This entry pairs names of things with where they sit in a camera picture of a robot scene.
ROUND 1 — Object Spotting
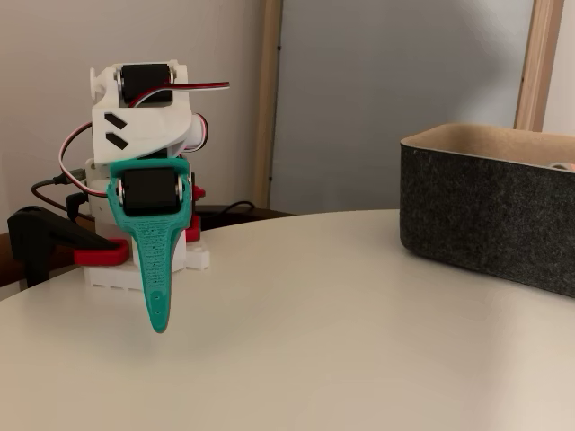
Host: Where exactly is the dark grey felt bin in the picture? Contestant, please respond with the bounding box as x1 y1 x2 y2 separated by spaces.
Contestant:
398 123 575 300

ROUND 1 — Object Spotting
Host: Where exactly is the black red table clamp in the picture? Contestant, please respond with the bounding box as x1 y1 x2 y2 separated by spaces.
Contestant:
6 205 130 288
187 173 208 243

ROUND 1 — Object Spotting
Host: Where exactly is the grey shelf back panel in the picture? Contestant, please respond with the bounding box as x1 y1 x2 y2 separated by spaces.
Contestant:
268 0 536 216

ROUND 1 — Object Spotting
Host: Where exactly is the thin black cable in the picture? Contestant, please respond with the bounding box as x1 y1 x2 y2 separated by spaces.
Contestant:
196 200 257 222

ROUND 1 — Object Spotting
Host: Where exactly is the black USB cable grey plug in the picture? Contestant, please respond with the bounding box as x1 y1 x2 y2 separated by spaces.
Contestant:
30 167 87 213

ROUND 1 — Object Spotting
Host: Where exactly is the black power plug cable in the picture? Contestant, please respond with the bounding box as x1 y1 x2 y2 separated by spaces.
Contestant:
65 192 91 222

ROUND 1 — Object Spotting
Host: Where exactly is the red white black servo cable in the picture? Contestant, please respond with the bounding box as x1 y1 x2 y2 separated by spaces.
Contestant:
186 111 210 154
58 120 113 198
127 80 231 110

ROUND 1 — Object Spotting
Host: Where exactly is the light wooden shelf post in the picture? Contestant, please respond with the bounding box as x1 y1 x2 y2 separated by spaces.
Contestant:
513 0 565 134
252 0 285 211

